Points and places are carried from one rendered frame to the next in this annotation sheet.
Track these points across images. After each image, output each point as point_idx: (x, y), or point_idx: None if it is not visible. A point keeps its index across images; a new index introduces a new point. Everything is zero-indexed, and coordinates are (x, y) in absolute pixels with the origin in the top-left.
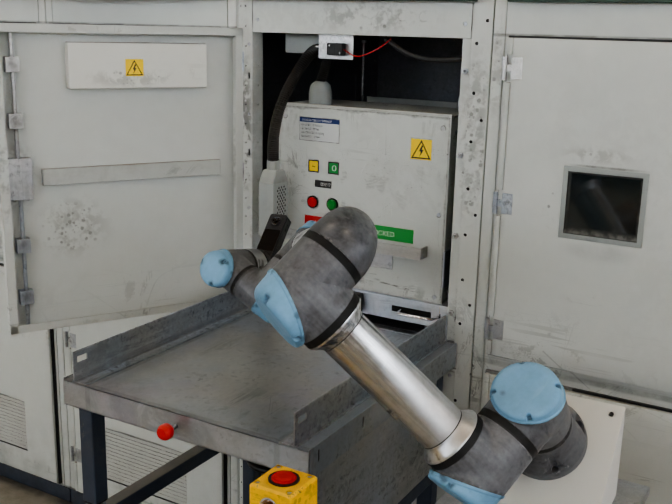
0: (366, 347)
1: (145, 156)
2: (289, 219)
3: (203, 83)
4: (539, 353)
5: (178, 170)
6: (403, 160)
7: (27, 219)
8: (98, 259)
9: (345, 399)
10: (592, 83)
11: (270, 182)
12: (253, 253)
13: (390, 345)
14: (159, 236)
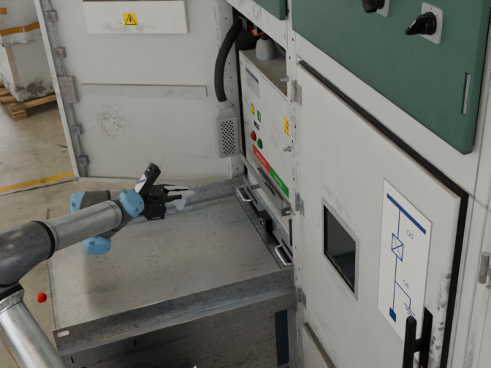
0: (1, 332)
1: (150, 79)
2: (158, 171)
3: (183, 31)
4: (320, 335)
5: (173, 92)
6: (282, 131)
7: (79, 113)
8: (127, 144)
9: (123, 323)
10: (331, 134)
11: (215, 117)
12: (111, 196)
13: (22, 335)
14: (167, 134)
